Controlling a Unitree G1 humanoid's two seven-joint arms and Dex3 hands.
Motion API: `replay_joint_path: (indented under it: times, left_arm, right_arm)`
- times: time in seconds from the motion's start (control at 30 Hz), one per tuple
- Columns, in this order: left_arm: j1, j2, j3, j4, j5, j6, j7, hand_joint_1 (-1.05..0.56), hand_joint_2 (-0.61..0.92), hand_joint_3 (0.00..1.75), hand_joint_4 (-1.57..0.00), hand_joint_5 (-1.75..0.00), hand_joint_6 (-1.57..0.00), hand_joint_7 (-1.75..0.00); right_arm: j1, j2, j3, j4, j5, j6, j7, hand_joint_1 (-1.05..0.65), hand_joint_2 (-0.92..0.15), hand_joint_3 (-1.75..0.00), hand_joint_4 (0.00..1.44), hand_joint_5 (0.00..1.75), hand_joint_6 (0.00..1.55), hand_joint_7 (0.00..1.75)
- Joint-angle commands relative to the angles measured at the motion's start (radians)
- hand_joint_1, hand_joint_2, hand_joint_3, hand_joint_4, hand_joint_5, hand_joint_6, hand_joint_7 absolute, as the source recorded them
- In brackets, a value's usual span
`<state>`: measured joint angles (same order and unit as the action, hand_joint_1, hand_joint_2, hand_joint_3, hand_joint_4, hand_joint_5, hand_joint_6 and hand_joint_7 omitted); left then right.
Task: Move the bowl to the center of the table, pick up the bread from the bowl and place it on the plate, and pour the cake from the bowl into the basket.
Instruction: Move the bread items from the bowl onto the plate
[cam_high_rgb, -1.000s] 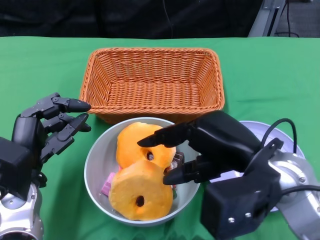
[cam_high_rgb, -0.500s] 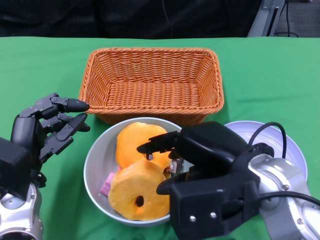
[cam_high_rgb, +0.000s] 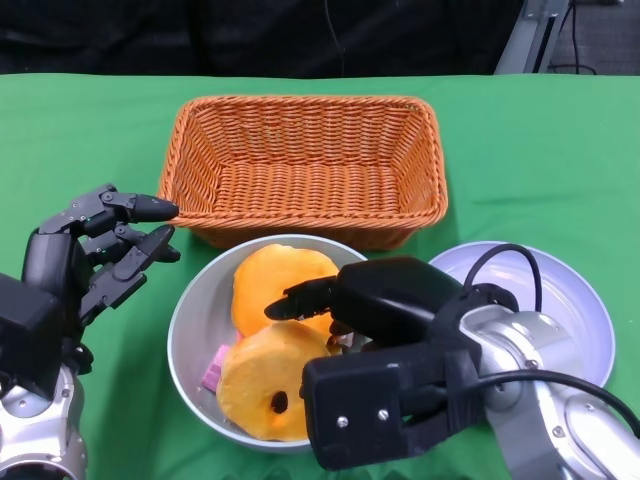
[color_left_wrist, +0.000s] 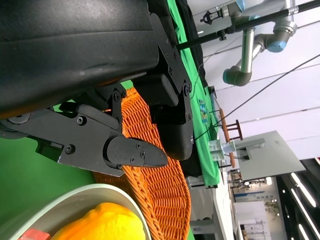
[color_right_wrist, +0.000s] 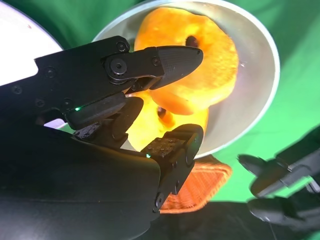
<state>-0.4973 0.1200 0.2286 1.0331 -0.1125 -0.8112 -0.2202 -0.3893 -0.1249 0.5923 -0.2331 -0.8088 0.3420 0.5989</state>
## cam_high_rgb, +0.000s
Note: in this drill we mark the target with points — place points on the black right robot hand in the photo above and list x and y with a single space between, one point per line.
390 300

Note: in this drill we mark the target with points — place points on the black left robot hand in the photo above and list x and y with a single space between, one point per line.
50 260

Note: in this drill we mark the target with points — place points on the orange bagel bread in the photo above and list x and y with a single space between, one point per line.
250 370
260 285

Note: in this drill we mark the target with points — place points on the grey-green bowl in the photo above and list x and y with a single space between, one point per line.
195 320

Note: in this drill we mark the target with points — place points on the orange wicker basket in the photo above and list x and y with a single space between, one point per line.
310 190

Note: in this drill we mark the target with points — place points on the pale lavender plate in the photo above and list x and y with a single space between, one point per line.
575 310

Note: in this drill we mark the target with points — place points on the pink cake slice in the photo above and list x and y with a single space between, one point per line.
215 372

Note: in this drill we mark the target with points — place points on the green tablecloth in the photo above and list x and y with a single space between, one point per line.
525 150

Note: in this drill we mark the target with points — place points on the black backdrop cloth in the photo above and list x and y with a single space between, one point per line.
150 35

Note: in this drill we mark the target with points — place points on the grey metal stand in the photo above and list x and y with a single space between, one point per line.
522 40

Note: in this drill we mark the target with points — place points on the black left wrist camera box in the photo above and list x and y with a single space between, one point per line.
25 330

